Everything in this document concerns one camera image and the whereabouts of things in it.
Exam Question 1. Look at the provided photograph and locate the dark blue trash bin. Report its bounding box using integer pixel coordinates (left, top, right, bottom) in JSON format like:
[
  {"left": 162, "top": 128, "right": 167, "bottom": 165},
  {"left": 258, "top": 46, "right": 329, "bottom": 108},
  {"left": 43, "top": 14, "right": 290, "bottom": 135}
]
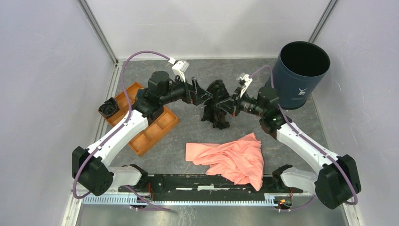
[{"left": 265, "top": 41, "right": 330, "bottom": 110}]

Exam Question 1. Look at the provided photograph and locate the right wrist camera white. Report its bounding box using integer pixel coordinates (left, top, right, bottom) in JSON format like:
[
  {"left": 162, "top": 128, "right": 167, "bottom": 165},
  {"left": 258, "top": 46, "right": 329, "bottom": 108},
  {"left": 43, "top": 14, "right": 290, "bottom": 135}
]
[{"left": 236, "top": 73, "right": 253, "bottom": 98}]

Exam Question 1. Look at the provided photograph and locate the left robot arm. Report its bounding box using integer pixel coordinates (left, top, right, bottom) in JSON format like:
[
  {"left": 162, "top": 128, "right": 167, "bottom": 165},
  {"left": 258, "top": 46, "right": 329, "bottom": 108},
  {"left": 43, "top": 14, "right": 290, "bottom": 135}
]
[{"left": 72, "top": 71, "right": 212, "bottom": 199}]

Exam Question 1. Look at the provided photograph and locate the aluminium slotted rail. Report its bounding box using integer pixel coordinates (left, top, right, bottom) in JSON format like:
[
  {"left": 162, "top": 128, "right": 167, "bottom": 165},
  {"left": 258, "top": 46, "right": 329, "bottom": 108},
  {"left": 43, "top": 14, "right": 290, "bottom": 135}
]
[{"left": 82, "top": 194, "right": 277, "bottom": 207}]

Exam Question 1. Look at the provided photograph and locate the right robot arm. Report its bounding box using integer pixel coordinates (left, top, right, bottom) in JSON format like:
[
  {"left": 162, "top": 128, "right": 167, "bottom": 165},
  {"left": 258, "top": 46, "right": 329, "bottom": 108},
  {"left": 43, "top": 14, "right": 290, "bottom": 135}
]
[{"left": 216, "top": 86, "right": 361, "bottom": 210}]

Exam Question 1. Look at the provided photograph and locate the pink cloth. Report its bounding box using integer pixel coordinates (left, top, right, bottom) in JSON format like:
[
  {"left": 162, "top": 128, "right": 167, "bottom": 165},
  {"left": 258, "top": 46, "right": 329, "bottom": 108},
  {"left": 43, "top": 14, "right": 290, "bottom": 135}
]
[{"left": 185, "top": 133, "right": 264, "bottom": 192}]

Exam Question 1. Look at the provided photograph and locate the black trash bag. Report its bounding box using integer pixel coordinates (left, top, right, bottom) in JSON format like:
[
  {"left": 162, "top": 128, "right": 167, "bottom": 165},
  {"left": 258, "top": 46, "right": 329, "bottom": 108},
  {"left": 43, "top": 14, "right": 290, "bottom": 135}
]
[
  {"left": 98, "top": 97, "right": 119, "bottom": 119},
  {"left": 201, "top": 79, "right": 234, "bottom": 130}
]

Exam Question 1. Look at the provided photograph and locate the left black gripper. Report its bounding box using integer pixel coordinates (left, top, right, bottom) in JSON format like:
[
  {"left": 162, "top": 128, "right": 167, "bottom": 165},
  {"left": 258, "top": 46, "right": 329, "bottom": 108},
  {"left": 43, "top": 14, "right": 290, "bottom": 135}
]
[{"left": 160, "top": 73, "right": 212, "bottom": 105}]

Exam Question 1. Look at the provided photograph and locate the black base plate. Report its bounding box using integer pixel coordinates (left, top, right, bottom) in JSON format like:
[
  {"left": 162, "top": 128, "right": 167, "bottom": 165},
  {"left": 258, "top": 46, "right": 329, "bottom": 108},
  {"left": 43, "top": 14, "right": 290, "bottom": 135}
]
[{"left": 132, "top": 174, "right": 303, "bottom": 201}]

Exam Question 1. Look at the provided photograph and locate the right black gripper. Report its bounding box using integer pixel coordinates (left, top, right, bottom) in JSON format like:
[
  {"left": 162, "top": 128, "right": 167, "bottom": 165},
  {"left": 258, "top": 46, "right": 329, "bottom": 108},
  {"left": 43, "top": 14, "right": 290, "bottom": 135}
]
[{"left": 216, "top": 87, "right": 266, "bottom": 118}]

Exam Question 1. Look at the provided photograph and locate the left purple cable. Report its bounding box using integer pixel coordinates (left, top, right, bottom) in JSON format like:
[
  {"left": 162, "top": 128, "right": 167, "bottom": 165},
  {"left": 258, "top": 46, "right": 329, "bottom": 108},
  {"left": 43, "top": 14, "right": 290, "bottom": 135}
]
[{"left": 72, "top": 50, "right": 171, "bottom": 211}]

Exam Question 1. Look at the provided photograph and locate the rolled black trash bag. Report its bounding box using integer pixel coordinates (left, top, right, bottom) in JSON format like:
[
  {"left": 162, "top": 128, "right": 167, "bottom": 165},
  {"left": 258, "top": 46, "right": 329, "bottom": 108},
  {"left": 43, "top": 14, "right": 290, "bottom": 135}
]
[{"left": 98, "top": 97, "right": 119, "bottom": 119}]

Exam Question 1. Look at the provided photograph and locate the orange compartment tray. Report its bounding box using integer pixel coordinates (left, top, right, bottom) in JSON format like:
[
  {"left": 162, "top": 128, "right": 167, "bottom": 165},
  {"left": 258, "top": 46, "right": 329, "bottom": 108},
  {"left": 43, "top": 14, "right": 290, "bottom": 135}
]
[{"left": 103, "top": 92, "right": 179, "bottom": 157}]

